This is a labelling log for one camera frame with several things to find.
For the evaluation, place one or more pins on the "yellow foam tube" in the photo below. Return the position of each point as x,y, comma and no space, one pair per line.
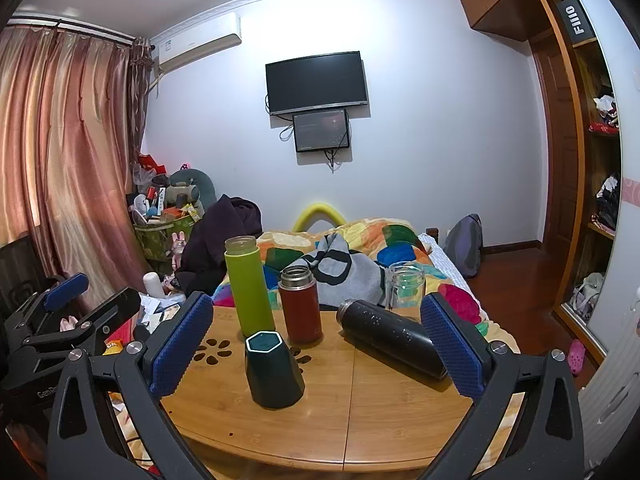
320,208

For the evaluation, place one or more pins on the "grey printed cloth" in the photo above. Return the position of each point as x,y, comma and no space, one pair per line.
345,270

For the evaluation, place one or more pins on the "black thermos bottle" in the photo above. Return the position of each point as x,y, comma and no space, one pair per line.
390,335

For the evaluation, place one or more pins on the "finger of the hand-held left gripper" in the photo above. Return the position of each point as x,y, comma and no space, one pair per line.
66,291
117,305

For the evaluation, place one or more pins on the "red bag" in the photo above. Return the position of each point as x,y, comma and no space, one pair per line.
150,162

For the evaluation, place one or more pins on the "grey plush toy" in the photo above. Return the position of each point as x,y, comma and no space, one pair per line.
192,182

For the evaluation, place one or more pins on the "colourful patterned blanket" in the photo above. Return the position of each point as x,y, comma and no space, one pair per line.
400,240

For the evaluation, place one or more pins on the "white air conditioner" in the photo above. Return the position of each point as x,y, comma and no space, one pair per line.
197,42

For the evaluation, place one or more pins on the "tall green cup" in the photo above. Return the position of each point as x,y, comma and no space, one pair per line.
250,285

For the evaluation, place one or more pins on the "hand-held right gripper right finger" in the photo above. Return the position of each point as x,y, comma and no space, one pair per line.
452,347

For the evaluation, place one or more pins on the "red thermos cup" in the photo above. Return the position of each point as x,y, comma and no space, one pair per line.
300,312

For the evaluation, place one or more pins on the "white plastic bottle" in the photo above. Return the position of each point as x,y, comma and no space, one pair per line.
153,285

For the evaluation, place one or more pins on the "white sliding wardrobe door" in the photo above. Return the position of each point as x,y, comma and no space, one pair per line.
631,125

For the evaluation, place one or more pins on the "black mesh chair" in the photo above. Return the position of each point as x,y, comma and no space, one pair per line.
20,270

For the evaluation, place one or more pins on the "brown wooden wardrobe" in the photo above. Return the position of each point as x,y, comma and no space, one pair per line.
505,0

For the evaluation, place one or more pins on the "pink rabbit toy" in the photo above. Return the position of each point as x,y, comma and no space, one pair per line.
178,247

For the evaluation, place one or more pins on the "dark green hexagonal cup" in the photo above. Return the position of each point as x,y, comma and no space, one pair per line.
272,372

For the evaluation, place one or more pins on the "grey backpack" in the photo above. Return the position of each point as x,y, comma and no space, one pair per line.
465,245

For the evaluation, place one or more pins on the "white bed mattress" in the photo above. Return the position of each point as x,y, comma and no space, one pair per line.
445,262

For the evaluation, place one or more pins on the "black wall television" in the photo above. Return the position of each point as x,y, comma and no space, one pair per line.
316,82

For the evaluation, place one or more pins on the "pink curtain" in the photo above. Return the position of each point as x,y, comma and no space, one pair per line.
65,160

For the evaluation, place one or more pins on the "clear glass jar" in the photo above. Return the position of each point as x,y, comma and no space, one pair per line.
405,292

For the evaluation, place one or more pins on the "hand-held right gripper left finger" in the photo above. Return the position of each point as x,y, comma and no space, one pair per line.
181,347

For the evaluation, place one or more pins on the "green storage bag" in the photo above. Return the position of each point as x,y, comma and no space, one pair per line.
160,242

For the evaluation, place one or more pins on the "curtain rod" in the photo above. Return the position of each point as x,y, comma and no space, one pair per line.
75,27

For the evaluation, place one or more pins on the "dark purple jacket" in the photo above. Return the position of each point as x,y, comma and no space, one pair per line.
225,230

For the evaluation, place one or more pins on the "pink clog shoe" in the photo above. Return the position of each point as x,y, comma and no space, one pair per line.
576,356

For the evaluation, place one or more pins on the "black sign box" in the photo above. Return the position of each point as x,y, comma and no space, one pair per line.
575,20

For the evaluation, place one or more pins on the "small black wall monitor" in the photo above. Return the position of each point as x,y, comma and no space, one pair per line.
320,130

